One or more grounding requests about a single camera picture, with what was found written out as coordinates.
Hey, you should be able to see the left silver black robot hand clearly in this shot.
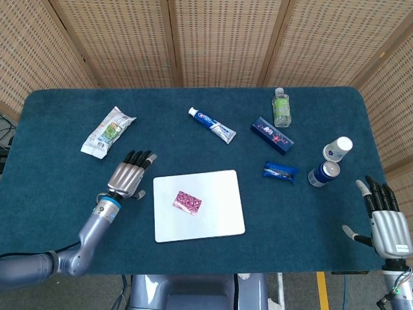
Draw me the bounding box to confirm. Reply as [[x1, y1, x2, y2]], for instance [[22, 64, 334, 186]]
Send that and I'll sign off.
[[106, 150, 158, 200]]

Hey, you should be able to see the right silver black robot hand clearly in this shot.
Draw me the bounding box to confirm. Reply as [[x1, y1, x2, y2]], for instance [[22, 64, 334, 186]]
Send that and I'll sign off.
[[341, 176, 413, 261]]

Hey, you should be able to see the pink patterned packet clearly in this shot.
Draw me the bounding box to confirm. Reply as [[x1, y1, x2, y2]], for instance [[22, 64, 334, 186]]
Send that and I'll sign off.
[[172, 190, 203, 215]]

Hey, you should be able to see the white green snack bag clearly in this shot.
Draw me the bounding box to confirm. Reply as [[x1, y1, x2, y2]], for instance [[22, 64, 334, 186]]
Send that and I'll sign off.
[[80, 105, 137, 160]]

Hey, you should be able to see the teal felt table cover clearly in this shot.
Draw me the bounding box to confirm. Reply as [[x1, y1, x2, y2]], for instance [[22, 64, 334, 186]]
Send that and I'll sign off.
[[0, 86, 388, 275]]

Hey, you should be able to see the blue drink can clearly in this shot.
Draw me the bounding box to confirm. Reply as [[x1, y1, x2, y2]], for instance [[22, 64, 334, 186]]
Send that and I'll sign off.
[[307, 160, 341, 189]]

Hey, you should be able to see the white paper cup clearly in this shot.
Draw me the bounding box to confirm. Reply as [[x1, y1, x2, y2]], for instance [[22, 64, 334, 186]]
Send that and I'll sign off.
[[323, 136, 354, 162]]

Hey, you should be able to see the blue white toothpaste tube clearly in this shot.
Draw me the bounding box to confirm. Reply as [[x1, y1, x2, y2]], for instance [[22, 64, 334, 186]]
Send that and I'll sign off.
[[188, 107, 237, 145]]

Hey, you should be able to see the white rectangular tray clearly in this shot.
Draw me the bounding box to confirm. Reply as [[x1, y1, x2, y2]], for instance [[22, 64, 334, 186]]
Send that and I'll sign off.
[[152, 169, 246, 243]]

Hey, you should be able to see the blue cookie packet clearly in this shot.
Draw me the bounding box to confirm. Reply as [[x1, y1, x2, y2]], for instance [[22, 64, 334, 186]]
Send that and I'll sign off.
[[262, 160, 299, 185]]

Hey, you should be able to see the grey robot torso base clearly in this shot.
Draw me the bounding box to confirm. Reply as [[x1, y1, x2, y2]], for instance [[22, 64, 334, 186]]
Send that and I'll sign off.
[[128, 273, 269, 310]]

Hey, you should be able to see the dark blue long carton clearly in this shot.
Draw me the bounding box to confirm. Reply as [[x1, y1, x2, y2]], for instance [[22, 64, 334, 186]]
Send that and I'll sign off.
[[250, 116, 295, 156]]

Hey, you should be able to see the clear bottle with green label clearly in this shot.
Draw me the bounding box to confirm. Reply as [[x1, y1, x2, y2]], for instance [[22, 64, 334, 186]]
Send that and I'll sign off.
[[272, 87, 292, 128]]

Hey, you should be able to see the woven bamboo folding screen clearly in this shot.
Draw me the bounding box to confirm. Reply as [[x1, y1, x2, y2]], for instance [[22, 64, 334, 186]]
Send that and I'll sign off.
[[0, 0, 413, 227]]

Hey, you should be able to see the black cable bundle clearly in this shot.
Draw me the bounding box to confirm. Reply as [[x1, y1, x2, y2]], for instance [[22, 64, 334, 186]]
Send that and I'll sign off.
[[0, 112, 15, 156]]

